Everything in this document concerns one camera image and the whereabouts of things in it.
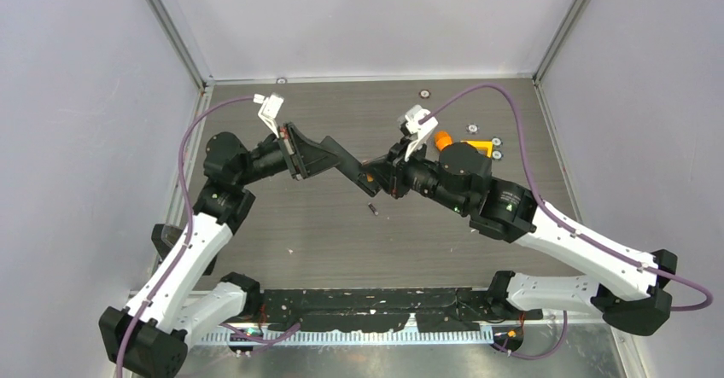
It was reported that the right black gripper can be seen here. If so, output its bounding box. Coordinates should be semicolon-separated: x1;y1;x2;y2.
363;135;470;215

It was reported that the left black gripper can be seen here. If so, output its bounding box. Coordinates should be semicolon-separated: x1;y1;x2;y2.
236;121;345;186

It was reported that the black remote control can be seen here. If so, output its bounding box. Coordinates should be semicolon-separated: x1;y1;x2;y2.
321;136;380;197

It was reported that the black battery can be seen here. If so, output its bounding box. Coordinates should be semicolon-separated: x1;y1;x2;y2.
368;203;379;216

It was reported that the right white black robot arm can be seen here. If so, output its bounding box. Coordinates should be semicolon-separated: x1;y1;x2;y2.
362;142;677;336

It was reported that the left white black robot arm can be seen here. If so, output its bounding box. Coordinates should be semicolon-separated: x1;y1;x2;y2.
99;123;342;377

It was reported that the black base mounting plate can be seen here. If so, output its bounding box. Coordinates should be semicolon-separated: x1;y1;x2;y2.
240;287;543;333

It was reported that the dark clear plastic box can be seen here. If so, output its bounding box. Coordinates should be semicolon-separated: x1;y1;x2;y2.
150;224;183;266

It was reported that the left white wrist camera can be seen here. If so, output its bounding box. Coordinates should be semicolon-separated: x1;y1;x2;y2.
253;93;284;138

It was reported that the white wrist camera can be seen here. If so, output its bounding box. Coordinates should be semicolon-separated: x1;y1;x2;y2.
398;104;439;161
253;93;284;138

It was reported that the orange plastic handle tool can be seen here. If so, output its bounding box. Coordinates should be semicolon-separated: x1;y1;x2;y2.
433;131;454;152

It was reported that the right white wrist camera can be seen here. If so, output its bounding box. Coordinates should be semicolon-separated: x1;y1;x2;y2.
398;104;439;161

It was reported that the yellow triangular plastic frame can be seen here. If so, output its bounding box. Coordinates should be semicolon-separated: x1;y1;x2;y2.
464;140;494;158

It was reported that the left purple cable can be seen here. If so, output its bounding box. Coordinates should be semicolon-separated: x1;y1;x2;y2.
114;95;259;378

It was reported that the purple cable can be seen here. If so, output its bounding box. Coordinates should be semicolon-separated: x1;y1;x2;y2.
421;83;715;312
114;95;259;378

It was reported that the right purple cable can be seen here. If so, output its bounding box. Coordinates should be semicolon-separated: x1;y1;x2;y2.
421;83;715;312

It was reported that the ribbed aluminium front rail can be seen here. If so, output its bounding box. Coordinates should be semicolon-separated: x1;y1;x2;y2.
197;326;494;346

